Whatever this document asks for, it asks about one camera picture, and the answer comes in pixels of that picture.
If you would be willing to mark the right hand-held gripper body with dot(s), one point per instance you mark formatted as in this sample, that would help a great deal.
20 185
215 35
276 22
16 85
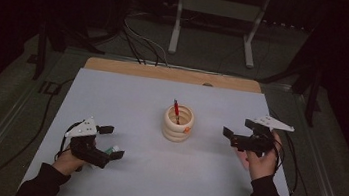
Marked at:
254 143

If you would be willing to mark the person's left hand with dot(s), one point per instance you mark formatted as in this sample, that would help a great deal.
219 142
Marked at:
67 163

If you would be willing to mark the black tripod stand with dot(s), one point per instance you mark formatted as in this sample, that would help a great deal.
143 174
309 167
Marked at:
311 101
40 58

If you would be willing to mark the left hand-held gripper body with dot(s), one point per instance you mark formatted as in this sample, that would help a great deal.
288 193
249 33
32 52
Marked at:
87 147

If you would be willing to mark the red pen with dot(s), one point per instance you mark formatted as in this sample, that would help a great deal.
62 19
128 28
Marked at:
176 108

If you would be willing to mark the pale grey table mat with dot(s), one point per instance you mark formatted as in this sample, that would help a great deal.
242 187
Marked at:
161 163

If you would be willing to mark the person's right hand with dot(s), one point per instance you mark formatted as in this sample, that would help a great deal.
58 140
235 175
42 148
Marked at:
261 167

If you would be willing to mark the cream ribbed pen holder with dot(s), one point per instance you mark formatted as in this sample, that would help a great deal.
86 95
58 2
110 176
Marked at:
176 133

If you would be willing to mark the grey metal stand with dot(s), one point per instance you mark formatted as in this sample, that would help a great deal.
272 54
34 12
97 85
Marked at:
220 8

